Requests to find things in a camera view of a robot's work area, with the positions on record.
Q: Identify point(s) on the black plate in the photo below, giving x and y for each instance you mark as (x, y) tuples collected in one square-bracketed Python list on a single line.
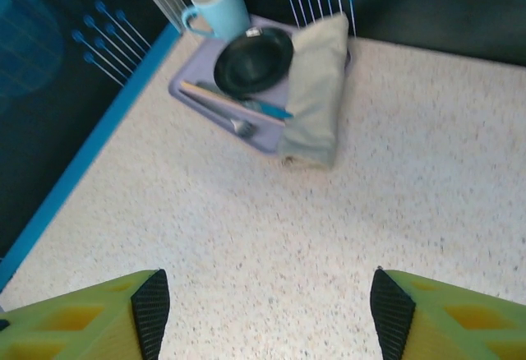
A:
[(252, 62)]

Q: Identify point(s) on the wooden chopstick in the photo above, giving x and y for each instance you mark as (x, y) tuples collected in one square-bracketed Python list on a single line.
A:
[(193, 87)]

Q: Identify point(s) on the blue table edge trim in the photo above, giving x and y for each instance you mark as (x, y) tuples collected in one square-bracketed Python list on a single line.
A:
[(94, 138)]

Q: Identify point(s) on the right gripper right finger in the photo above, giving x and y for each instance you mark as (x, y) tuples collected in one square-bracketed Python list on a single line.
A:
[(452, 327)]

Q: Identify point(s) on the metal fork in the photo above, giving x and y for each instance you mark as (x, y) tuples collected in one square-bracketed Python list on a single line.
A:
[(244, 127)]

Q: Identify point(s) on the beige folded cloth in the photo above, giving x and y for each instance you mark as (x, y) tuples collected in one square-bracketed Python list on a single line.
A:
[(316, 89)]

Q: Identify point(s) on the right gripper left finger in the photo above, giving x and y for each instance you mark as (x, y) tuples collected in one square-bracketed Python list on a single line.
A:
[(82, 327)]

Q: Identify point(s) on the purple plastic tray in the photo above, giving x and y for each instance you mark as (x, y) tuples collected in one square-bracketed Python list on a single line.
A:
[(197, 68)]

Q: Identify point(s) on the light blue mug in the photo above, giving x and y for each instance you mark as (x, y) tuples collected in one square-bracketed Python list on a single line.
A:
[(222, 10)]

